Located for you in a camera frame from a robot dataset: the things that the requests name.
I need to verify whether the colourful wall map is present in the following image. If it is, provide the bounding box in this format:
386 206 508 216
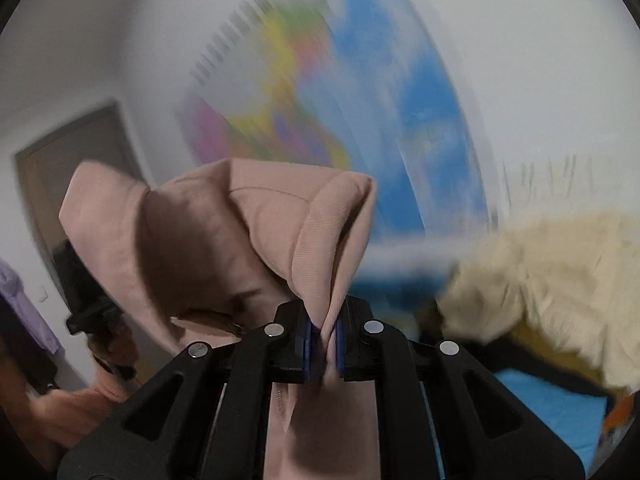
178 0 492 240

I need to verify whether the purple garment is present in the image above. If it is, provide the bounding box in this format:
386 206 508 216
0 261 63 356

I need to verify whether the black garment on bed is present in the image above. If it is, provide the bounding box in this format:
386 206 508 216
413 301 627 400

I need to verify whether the pink jacket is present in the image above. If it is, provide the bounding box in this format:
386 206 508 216
58 158 380 479

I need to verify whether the mustard yellow garment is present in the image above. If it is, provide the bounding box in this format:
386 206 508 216
508 321 634 400

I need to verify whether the black garment near door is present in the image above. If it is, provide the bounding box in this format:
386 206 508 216
0 298 58 394

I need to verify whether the person's left hand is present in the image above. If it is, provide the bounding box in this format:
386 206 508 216
88 321 139 380

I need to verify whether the blue bed sheet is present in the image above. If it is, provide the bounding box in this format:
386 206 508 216
349 278 611 469

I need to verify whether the cream fleece garment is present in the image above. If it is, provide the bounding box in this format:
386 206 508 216
437 212 639 392

